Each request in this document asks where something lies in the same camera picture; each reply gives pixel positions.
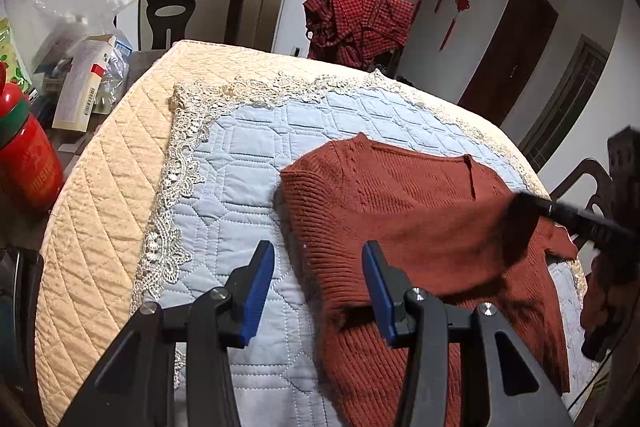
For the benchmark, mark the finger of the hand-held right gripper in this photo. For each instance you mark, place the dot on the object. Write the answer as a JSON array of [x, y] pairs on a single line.
[[560, 213]]

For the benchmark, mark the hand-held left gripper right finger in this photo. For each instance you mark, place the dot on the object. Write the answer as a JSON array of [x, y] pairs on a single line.
[[377, 292]]

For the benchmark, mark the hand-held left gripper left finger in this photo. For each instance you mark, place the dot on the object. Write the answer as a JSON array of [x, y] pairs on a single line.
[[257, 287]]

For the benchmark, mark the rust knit sweater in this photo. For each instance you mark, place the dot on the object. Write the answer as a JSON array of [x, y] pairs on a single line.
[[425, 232]]

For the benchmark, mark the person's right forearm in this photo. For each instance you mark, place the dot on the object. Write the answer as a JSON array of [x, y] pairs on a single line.
[[597, 297]]

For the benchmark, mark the dark wooden chair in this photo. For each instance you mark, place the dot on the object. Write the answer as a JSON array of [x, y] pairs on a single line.
[[595, 179], [210, 7]]

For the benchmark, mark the grey framed door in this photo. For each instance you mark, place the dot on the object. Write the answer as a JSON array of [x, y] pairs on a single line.
[[570, 107]]

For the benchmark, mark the blue quilted lace-edged mat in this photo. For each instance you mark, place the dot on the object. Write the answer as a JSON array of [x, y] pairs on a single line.
[[240, 157]]

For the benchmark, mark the brown wooden door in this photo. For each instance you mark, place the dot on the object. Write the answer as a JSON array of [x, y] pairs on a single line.
[[510, 47]]

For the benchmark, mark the beige quilted table cover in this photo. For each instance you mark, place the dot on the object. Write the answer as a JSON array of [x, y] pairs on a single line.
[[90, 232]]

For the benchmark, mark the red bottle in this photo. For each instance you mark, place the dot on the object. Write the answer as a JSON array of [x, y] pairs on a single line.
[[30, 167]]

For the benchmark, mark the red plaid cloth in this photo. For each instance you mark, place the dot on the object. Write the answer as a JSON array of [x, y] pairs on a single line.
[[355, 22]]

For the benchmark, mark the white cardboard box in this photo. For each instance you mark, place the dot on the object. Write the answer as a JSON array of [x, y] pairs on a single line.
[[82, 79]]

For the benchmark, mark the green printed packet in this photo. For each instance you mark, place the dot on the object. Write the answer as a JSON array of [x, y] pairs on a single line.
[[12, 52]]

